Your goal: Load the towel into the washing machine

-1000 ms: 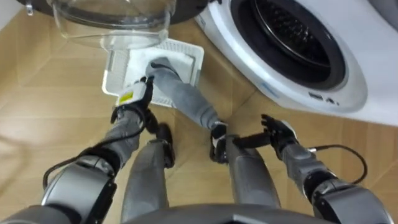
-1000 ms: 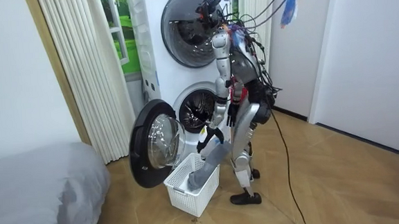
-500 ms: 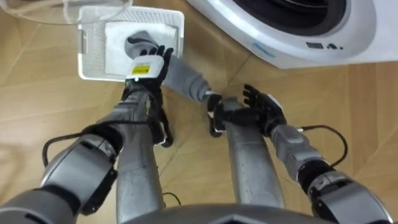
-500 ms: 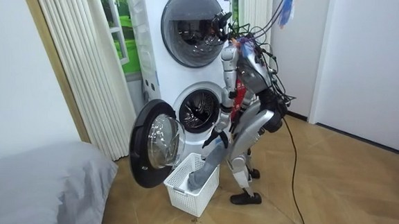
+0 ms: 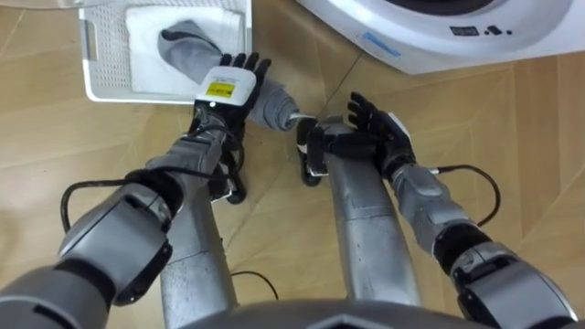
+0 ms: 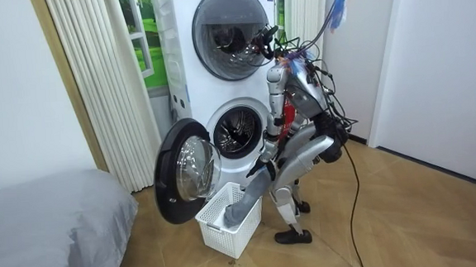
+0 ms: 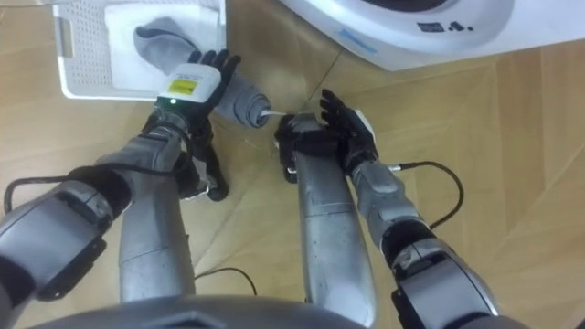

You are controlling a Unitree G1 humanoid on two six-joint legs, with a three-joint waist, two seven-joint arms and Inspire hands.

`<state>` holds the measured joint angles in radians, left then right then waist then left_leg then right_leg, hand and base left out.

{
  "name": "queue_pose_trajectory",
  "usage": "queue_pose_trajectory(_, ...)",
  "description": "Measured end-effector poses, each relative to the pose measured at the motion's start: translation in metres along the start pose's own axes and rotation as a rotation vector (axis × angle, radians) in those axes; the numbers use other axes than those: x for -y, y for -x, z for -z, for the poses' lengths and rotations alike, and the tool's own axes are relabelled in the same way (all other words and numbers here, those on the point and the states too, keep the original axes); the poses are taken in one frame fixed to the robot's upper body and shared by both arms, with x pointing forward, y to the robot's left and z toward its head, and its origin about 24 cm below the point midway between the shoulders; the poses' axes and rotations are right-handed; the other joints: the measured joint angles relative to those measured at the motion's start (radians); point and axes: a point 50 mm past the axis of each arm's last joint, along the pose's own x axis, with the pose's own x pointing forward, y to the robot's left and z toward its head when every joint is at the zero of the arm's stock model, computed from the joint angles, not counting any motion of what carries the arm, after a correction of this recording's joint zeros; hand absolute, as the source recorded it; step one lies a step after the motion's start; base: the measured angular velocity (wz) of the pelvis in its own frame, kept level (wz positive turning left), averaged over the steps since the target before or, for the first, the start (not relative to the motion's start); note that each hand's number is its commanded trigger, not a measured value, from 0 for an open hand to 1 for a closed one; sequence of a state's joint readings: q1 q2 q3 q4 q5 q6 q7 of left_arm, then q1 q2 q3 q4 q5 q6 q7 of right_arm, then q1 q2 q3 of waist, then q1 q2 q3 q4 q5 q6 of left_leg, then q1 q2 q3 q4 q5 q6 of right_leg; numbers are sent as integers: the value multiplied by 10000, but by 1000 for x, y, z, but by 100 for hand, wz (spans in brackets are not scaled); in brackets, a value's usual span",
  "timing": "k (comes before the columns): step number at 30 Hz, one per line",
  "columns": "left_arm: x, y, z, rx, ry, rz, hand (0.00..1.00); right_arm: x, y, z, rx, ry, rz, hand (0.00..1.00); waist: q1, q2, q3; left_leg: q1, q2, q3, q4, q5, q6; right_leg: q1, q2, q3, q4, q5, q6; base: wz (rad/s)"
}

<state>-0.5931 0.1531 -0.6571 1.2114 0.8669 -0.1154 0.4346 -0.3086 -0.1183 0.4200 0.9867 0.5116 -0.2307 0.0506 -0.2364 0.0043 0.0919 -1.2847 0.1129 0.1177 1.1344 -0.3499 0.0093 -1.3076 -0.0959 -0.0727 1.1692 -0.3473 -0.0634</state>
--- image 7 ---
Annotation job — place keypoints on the robot body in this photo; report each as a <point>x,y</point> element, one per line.
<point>192,315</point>

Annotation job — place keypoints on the white washing machine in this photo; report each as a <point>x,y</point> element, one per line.
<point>425,27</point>

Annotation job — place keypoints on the white cloth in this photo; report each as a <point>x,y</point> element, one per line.
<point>123,50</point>

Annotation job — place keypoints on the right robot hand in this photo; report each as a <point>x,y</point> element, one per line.
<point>349,123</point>

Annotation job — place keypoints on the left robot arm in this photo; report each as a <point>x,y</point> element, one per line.
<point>68,219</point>

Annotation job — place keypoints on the grey cloth garment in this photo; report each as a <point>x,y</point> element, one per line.
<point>237,98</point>

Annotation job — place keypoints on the robot legs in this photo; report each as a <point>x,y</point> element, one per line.
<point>329,219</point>

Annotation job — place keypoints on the white laundry basket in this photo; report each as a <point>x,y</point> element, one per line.
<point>87,55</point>

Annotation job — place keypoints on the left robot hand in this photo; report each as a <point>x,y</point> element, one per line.
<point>194,82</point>

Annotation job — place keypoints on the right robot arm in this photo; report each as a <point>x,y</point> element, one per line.
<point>411,247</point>

